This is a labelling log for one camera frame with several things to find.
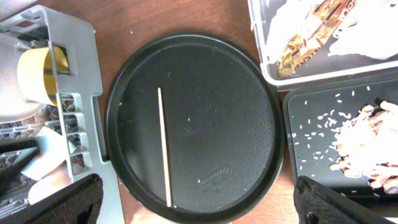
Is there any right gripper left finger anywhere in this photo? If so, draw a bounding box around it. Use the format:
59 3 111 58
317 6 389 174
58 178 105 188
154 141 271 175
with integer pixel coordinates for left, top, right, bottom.
1 174 103 224

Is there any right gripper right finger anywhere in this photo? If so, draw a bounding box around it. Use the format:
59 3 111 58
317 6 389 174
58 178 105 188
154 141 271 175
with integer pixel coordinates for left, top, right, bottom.
294 176 393 224

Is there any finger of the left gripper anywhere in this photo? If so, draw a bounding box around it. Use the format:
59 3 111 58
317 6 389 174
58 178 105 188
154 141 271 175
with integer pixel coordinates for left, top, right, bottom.
1 137 42 195

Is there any pink cup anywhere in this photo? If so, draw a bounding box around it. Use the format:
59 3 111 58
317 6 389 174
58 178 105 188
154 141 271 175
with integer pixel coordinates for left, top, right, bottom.
28 170 72 205

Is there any blue cup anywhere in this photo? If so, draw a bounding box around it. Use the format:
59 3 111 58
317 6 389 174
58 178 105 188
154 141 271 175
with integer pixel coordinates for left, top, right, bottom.
21 127 76 180

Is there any food scraps pile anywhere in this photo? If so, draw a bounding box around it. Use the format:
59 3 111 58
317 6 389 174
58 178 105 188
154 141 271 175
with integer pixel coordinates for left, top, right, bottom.
330 101 397 194

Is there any yellow bowl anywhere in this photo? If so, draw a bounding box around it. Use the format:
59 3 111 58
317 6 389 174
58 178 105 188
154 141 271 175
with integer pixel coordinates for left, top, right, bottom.
17 46 69 106

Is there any white napkin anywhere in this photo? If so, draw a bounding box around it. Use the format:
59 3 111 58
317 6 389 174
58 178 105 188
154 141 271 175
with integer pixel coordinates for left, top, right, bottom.
266 0 397 63

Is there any gold snack wrapper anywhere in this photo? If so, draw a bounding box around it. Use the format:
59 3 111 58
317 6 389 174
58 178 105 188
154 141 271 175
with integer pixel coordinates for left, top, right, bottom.
277 0 356 78

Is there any grey dishwasher rack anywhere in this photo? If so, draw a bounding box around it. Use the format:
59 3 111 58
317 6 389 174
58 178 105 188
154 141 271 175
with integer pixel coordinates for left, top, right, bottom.
1 5 124 223

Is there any black rectangular tray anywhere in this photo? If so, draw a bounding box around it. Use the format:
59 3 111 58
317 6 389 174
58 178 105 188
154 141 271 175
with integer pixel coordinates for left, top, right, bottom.
282 70 398 218

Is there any round black serving tray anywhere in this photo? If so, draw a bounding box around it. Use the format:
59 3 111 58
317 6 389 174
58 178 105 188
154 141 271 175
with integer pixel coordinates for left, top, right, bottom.
104 33 285 223

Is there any right wooden chopstick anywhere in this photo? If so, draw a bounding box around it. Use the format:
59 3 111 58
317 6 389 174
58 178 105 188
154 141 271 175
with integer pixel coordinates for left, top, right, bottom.
157 88 172 207

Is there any clear plastic bin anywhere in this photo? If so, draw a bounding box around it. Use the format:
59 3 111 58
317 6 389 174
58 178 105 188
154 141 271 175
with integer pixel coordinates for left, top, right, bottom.
248 0 397 91

